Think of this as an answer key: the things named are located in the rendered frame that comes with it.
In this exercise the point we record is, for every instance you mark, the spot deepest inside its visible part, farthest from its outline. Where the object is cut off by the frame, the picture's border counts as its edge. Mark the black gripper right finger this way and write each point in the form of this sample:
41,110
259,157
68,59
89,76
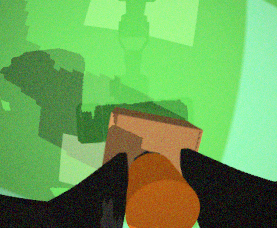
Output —
229,198

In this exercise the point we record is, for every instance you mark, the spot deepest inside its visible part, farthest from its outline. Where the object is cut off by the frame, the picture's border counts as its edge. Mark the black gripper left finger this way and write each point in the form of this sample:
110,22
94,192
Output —
97,202

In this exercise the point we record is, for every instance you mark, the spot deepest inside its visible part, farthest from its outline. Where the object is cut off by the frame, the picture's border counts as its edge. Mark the tan rectangular block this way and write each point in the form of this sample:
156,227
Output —
137,133

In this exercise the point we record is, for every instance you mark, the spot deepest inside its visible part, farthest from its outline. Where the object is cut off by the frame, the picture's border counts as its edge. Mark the orange cylinder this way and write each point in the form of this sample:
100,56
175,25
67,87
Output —
158,196

